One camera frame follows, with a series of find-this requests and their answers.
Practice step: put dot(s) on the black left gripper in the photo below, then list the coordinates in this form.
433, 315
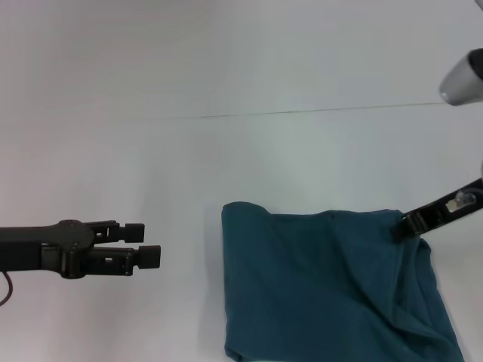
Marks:
41, 247

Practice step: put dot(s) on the teal blue shirt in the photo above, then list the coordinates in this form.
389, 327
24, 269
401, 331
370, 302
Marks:
320, 283

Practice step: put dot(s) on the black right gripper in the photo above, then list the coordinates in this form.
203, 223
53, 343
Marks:
445, 209

